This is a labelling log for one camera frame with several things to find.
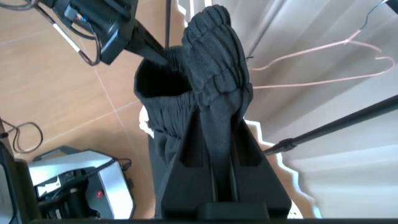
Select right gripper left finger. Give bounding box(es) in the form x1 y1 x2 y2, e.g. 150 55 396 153
161 110 218 218

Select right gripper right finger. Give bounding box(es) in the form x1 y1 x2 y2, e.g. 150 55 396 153
229 119 292 218

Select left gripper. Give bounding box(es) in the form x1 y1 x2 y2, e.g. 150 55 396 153
40 0 139 66

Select black shorts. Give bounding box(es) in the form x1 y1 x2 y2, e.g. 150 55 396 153
133 4 254 218

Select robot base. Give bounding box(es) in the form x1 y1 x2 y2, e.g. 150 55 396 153
0 136 136 220

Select black clothes rack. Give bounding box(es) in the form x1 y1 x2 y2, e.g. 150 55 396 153
164 0 398 156

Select pink clothes hanger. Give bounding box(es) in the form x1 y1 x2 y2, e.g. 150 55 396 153
248 0 396 91

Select beige curtain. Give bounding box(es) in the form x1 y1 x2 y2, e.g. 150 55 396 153
177 0 398 218

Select black cable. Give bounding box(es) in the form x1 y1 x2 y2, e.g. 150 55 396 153
0 119 44 156

